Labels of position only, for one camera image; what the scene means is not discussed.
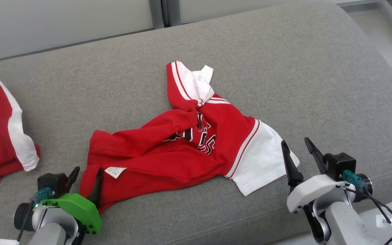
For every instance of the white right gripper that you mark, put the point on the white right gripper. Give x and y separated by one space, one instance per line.
313 190

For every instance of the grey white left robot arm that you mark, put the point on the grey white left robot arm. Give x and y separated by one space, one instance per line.
51 234

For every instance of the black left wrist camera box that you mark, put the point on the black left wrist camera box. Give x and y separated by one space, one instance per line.
51 182

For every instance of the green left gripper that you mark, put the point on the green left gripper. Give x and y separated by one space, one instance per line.
80 207

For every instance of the grey partition joint post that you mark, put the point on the grey partition joint post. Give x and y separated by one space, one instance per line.
155 13

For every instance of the red white basketball jersey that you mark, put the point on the red white basketball jersey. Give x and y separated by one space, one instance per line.
168 160

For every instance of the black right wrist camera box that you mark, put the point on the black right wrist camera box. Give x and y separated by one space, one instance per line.
340 163

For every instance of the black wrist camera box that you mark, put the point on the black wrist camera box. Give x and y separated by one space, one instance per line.
51 182
340 163

